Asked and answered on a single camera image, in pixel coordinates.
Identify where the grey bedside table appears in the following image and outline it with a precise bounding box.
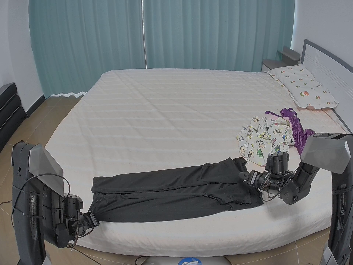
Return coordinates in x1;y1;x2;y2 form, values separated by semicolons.
262;46;301;72

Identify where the purple garment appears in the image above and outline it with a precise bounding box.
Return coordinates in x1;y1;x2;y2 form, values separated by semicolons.
265;107;316;155

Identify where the black T-shirt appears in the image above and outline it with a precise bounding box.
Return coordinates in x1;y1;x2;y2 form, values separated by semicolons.
88;157;264;222

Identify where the bed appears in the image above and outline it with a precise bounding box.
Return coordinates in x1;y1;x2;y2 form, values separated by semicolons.
41;39;353;257

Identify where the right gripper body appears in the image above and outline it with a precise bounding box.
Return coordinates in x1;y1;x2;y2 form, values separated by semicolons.
246;171;267;189

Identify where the black chest of drawers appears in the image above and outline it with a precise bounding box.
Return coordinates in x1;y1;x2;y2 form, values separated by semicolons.
0;82;28;151

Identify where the blue-green curtain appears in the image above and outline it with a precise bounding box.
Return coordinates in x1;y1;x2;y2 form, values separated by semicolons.
142;0;295;72
29;0;147;99

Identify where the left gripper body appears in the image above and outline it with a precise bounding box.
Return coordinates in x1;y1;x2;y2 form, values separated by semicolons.
79;211;100;232

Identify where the white printed pyjama top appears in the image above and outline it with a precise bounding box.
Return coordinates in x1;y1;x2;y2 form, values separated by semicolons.
235;116;294;167

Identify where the white printed pillow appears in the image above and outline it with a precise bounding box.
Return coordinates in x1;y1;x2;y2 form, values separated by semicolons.
265;62;340;110

